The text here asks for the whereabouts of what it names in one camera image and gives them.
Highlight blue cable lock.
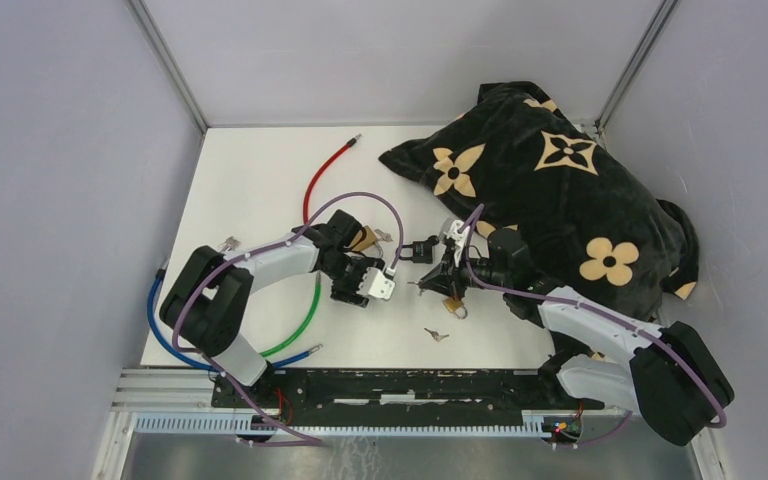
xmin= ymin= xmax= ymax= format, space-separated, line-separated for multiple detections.
xmin=146 ymin=262 xmax=322 ymax=373

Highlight black floral blanket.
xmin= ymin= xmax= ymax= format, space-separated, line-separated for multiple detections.
xmin=380 ymin=81 xmax=700 ymax=320

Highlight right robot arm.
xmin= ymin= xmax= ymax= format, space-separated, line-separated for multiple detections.
xmin=418 ymin=221 xmax=735 ymax=446

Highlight green cable lock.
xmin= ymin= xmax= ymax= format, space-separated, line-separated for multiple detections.
xmin=216 ymin=237 xmax=323 ymax=359

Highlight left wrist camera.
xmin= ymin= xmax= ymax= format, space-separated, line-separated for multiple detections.
xmin=359 ymin=268 xmax=396 ymax=301

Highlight red cable lock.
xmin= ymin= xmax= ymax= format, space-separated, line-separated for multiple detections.
xmin=302 ymin=133 xmax=362 ymax=222

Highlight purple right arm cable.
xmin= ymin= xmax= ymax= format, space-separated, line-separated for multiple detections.
xmin=456 ymin=203 xmax=730 ymax=446

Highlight large brass padlock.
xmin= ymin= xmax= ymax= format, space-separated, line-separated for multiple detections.
xmin=348 ymin=226 xmax=383 ymax=258

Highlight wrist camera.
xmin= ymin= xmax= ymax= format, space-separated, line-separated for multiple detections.
xmin=359 ymin=268 xmax=396 ymax=301
xmin=439 ymin=218 xmax=471 ymax=265

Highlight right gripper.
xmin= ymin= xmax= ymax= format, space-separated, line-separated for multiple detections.
xmin=419 ymin=243 xmax=510 ymax=302

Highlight large padlock keys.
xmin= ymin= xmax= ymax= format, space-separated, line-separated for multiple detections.
xmin=373 ymin=229 xmax=393 ymax=243

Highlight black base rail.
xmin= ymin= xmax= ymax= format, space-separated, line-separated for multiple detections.
xmin=247 ymin=366 xmax=605 ymax=427

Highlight black padlock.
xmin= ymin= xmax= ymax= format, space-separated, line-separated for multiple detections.
xmin=398 ymin=235 xmax=440 ymax=264

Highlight small padlock keys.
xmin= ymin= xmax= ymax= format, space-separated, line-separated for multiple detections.
xmin=424 ymin=328 xmax=450 ymax=342

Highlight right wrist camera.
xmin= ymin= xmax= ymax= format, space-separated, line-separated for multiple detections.
xmin=439 ymin=218 xmax=471 ymax=265

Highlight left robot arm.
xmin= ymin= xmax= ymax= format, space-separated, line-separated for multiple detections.
xmin=159 ymin=210 xmax=395 ymax=407

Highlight small brass padlock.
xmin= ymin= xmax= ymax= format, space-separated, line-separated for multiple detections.
xmin=442 ymin=297 xmax=468 ymax=320

